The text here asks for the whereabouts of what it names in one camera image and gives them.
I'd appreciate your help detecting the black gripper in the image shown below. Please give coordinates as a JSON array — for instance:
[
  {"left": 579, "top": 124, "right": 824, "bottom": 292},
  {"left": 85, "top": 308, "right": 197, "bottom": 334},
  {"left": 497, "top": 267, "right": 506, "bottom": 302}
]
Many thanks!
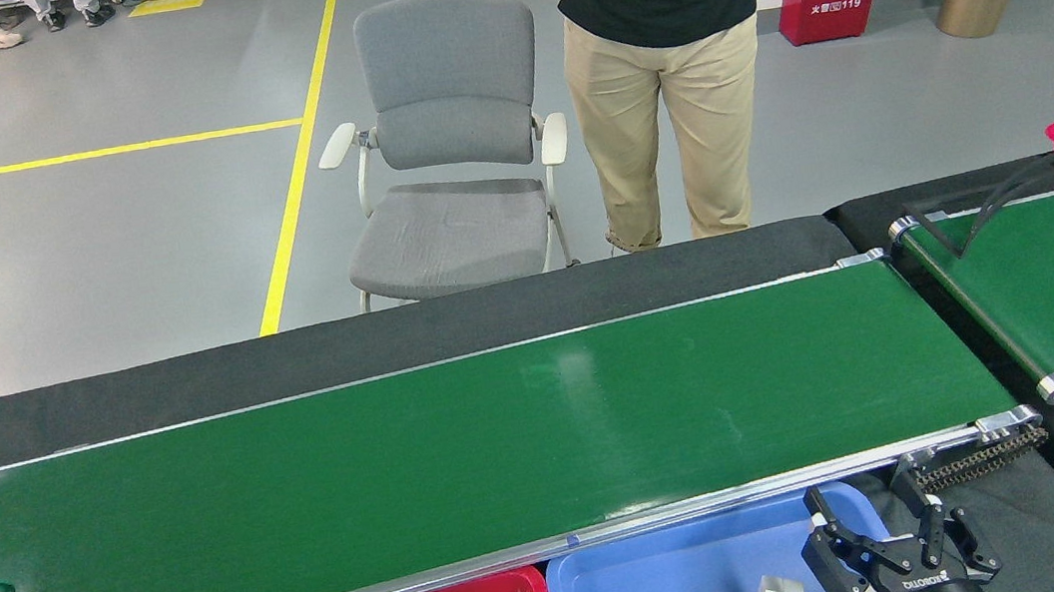
[{"left": 794, "top": 467, "right": 1005, "bottom": 592}]

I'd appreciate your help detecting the blue plastic tray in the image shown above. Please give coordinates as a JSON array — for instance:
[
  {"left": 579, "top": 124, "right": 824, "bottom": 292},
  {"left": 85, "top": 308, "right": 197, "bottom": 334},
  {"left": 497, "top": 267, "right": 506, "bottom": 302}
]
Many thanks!
[{"left": 537, "top": 475, "right": 901, "bottom": 592}]

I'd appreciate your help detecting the long green conveyor belt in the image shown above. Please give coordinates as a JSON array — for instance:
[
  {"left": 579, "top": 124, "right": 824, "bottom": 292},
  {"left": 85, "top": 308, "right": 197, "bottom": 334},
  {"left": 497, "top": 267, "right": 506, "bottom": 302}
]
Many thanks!
[{"left": 0, "top": 230, "right": 1054, "bottom": 592}]

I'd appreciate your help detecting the grey office chair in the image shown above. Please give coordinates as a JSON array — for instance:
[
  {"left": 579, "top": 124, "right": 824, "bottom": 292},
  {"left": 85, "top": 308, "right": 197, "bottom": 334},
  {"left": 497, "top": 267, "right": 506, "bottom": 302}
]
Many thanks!
[{"left": 298, "top": 0, "right": 589, "bottom": 317}]

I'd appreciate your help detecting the bystander person with dark shoes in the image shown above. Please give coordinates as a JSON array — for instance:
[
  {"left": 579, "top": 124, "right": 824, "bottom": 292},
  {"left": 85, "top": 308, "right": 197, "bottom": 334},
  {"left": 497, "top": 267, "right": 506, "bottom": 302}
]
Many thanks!
[{"left": 23, "top": 0, "right": 121, "bottom": 36}]

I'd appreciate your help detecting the conveyor drive chain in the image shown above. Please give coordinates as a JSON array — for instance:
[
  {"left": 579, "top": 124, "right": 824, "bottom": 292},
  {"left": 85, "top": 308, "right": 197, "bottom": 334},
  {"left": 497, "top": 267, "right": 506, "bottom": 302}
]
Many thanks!
[{"left": 907, "top": 425, "right": 1054, "bottom": 496}]

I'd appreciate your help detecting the black angled guide bracket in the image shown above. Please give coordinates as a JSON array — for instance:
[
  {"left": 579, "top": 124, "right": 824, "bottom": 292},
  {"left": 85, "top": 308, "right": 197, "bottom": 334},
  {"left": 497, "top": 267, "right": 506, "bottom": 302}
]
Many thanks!
[{"left": 901, "top": 144, "right": 1054, "bottom": 265}]

